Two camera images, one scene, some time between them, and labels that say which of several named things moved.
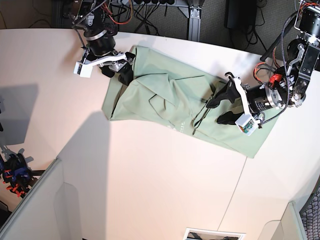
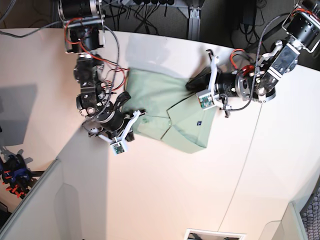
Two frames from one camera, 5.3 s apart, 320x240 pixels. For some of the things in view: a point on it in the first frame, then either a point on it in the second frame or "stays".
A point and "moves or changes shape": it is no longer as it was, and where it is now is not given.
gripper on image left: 118,62 to 128,135
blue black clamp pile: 16,174 stays
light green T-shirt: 170,91 moves or changes shape
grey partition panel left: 51,211 stays
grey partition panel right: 290,227 stays
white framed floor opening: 202,234 stays
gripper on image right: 230,92 to 206,77
